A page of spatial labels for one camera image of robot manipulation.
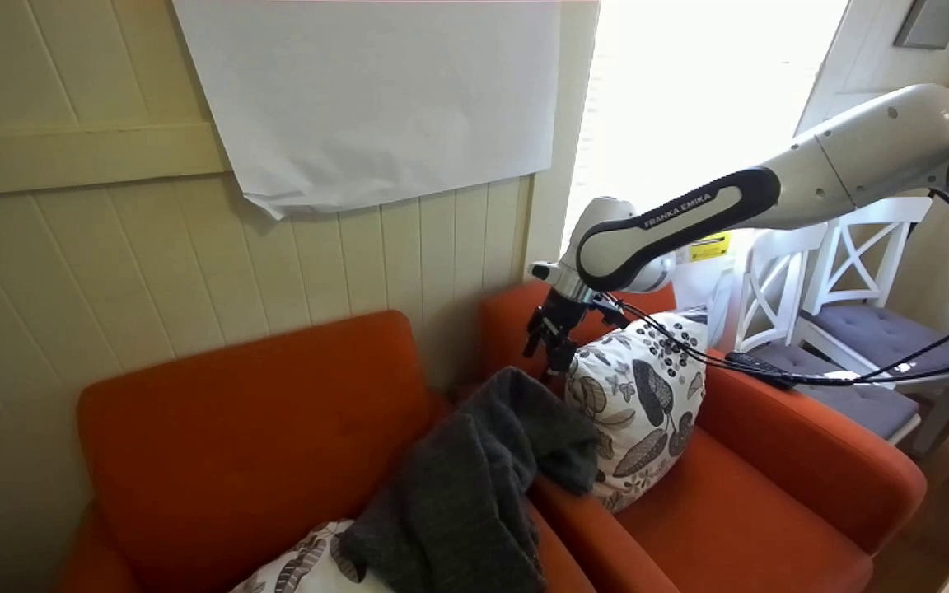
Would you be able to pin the black remote control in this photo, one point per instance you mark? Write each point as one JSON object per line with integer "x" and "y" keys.
{"x": 763, "y": 369}

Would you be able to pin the white cross-back chair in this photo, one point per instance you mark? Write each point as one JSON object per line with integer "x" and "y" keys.
{"x": 766, "y": 299}
{"x": 881, "y": 251}

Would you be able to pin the white pillow with dark print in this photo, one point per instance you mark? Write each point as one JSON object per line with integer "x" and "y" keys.
{"x": 297, "y": 565}

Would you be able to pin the dark framed wall picture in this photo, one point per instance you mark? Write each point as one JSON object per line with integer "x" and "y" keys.
{"x": 932, "y": 20}

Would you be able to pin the orange armchair with towel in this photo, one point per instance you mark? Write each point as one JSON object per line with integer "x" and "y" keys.
{"x": 244, "y": 438}

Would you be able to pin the white pillow with leaf print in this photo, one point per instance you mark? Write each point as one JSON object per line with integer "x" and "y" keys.
{"x": 635, "y": 413}

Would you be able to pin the orange armchair beside white chairs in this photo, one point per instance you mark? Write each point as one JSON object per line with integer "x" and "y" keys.
{"x": 760, "y": 516}

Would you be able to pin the grey fuzzy towel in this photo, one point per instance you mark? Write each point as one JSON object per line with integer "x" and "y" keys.
{"x": 463, "y": 484}

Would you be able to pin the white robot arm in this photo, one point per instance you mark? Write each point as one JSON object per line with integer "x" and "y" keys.
{"x": 826, "y": 167}

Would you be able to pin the large white paper sheet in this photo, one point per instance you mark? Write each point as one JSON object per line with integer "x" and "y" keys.
{"x": 386, "y": 101}

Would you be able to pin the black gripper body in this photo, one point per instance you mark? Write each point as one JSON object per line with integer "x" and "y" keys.
{"x": 575, "y": 316}

